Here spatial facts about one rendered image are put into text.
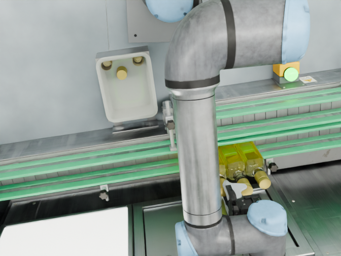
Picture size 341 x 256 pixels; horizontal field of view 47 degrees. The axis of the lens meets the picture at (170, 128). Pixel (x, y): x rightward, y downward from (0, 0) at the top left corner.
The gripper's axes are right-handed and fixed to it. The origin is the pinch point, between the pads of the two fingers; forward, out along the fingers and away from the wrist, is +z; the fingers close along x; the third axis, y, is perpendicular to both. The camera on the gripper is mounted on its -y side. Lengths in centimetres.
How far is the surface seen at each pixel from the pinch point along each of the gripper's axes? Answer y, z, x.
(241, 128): 11.4, 23.6, 6.5
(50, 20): -45, 41, 44
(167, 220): -16.6, 6.6, -13.1
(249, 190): 6.4, -3.1, 0.9
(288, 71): 29.5, 30.5, 21.7
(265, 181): 11.4, -0.9, 1.8
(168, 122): -12.8, 14.5, 15.9
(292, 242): 15.7, -11.2, -11.9
